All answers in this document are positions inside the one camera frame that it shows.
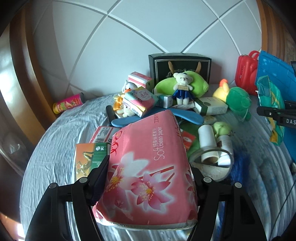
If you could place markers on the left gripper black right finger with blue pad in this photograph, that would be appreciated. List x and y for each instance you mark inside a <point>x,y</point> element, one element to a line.
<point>240,219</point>

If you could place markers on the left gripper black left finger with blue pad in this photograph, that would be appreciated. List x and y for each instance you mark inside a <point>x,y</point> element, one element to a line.
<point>50,219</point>

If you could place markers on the teal snack bag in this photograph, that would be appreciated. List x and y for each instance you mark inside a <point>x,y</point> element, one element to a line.
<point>270,97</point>

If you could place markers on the pink tissue pack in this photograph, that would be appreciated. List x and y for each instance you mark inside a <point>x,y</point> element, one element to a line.
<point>149,181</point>

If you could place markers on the blue plastic crate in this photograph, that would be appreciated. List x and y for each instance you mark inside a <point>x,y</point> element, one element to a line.
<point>283,76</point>

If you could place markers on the green yellow duck plush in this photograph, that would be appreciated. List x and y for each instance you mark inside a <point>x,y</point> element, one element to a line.
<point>237,99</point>

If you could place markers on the blue bristle brush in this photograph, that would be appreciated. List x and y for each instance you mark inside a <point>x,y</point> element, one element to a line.
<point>240,168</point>

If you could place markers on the red toy suitcase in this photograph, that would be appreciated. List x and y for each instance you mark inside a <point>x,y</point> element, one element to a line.
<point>246,72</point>

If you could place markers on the round mirror bowl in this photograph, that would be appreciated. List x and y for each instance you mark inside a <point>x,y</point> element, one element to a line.
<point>217,173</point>

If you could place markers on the small green frog plush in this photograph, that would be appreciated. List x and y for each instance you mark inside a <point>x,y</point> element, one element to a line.
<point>221,128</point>

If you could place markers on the orange green medicine box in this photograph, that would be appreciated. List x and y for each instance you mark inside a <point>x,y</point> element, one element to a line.
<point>89,156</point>

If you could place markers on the white green box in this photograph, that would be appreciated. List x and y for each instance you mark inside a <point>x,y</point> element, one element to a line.
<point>210,106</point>

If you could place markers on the white paper roll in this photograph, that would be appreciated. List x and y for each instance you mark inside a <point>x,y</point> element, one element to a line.
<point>207,139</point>

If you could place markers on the blue foam insole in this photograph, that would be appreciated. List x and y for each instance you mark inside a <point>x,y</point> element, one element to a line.
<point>187,115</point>

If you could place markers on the white teddy bear blue dress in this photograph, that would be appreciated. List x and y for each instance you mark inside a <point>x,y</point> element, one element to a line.
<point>182,88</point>

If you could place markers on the white teal medicine box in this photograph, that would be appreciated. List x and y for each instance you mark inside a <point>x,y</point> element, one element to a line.
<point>164,100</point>

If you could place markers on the green horned plush toy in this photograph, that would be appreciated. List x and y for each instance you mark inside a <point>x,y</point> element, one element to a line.
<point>199,85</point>

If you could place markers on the red chips can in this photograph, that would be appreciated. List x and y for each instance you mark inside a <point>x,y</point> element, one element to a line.
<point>69,103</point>

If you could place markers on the black gift box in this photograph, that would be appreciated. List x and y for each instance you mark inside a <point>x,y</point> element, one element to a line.
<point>159,65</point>

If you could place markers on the pink Kotex pack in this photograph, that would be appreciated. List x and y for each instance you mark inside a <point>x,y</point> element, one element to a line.
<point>140,101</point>

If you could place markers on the pink white carton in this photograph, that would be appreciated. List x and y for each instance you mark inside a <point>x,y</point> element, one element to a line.
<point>141,80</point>

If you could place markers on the white duck toy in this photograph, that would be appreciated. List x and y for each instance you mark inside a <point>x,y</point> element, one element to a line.
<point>128,86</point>

